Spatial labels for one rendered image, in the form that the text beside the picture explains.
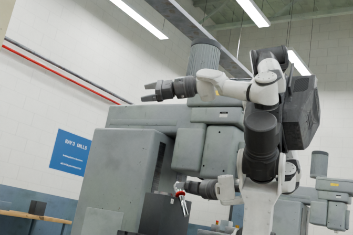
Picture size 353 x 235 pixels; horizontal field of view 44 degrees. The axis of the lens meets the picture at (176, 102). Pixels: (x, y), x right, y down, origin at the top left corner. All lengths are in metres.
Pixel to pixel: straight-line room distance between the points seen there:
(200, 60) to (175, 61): 6.91
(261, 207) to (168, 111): 1.18
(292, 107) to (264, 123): 0.25
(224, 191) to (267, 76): 0.53
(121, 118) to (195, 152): 0.66
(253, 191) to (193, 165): 0.84
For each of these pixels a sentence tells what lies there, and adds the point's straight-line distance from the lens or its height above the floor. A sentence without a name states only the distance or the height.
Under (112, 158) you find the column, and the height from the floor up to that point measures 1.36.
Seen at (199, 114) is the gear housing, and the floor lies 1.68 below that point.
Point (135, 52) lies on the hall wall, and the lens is 8.56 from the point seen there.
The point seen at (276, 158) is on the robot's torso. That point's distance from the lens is 1.65.
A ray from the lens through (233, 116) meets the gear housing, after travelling 2.47.
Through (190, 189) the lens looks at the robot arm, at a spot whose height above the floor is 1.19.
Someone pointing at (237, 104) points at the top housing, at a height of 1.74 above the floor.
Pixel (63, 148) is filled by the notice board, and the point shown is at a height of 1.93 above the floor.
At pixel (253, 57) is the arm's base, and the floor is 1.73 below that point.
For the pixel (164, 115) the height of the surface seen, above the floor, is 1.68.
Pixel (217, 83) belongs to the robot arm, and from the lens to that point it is 1.66.
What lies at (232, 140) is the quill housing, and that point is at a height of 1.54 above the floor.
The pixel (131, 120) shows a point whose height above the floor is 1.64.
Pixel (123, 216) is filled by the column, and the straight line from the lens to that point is 2.60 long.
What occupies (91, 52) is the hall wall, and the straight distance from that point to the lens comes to 7.67.
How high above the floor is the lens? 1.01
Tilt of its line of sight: 16 degrees up
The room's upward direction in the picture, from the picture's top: 10 degrees clockwise
